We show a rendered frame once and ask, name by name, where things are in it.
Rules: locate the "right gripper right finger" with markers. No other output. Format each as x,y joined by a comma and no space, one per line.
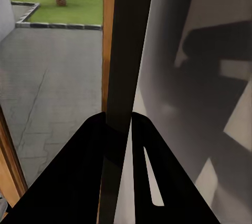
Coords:
183,203

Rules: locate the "poster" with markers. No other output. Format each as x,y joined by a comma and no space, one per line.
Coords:
130,19

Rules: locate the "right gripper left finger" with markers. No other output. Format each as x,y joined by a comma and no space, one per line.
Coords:
68,190

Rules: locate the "door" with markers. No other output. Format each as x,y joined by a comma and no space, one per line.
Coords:
54,74

